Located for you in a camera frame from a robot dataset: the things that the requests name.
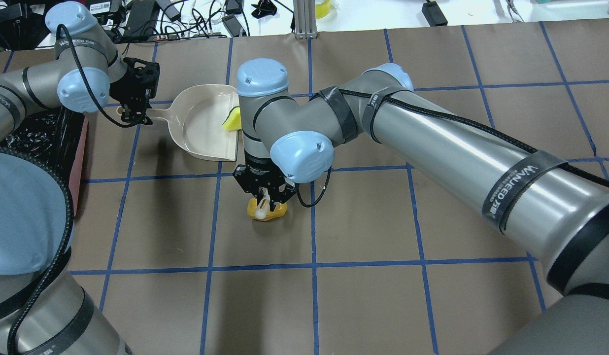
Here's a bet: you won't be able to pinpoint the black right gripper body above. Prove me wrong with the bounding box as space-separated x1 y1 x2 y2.
233 164 297 204

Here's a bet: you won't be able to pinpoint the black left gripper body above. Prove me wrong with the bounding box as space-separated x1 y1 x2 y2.
109 58 161 116

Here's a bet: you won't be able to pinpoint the yellow toy lemon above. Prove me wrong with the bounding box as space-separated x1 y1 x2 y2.
246 198 287 222

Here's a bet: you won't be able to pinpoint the yellow green sponge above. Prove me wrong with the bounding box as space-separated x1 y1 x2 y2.
221 106 243 131

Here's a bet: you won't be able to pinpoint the beige plastic dustpan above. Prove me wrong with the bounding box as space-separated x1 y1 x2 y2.
145 84 239 162

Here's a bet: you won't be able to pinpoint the beige brush black bristles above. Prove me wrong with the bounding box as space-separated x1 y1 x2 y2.
254 188 271 221

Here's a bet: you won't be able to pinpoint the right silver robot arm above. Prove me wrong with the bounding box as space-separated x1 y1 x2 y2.
233 58 609 355

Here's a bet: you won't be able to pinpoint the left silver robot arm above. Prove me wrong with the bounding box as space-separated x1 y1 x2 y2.
0 1 160 355

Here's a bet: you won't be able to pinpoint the black lined red trash bin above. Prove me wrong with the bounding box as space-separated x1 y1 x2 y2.
0 107 89 216

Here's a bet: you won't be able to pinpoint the yellow tape roll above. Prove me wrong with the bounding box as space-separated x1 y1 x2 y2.
314 0 336 19

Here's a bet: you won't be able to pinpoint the black power adapter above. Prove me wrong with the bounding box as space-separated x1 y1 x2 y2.
421 0 448 27

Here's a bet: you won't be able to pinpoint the aluminium frame post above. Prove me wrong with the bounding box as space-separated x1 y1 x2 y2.
293 0 318 39

